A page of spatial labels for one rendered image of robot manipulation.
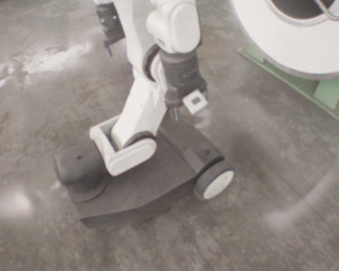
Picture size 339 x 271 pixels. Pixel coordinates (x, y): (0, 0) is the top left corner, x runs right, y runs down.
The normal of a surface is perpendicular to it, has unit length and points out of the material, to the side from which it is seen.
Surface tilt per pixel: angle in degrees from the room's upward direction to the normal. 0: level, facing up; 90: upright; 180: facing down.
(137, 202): 0
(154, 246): 0
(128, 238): 0
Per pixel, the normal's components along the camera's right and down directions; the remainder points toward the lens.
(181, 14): 0.55, 0.58
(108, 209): -0.02, -0.70
